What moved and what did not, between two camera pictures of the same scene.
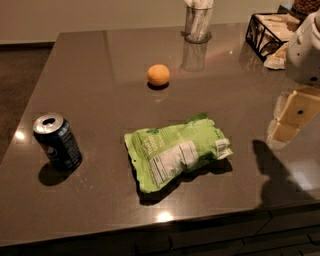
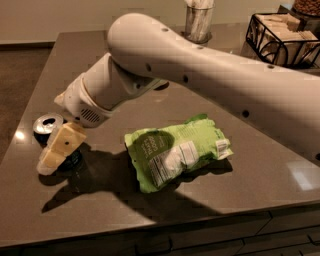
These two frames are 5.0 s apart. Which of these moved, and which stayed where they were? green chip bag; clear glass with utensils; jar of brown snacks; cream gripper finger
Moved: cream gripper finger
Stayed: green chip bag; clear glass with utensils; jar of brown snacks
